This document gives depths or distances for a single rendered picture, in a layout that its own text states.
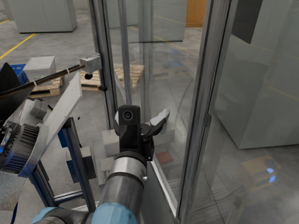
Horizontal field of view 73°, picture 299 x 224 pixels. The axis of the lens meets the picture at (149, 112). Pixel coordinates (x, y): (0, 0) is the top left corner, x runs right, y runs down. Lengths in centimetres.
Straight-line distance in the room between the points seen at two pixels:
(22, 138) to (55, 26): 726
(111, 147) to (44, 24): 732
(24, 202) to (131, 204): 206
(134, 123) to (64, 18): 767
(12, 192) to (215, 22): 103
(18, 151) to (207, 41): 90
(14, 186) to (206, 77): 96
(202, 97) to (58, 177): 213
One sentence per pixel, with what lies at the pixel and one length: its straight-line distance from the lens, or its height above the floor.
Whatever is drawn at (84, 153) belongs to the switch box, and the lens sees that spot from 136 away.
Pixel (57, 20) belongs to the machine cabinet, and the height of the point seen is 42.
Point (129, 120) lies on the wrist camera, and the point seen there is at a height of 152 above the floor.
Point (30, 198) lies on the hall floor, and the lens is 239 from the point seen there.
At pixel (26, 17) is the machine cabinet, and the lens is 843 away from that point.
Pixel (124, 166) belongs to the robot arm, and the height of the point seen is 147.
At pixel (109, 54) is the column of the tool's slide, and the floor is 139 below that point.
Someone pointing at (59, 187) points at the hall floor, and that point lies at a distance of 234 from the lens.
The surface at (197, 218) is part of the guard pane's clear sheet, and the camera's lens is 71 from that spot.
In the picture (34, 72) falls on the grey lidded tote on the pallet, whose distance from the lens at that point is 386.
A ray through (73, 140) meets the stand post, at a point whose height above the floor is 106.
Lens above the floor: 178
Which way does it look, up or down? 35 degrees down
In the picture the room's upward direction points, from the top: straight up
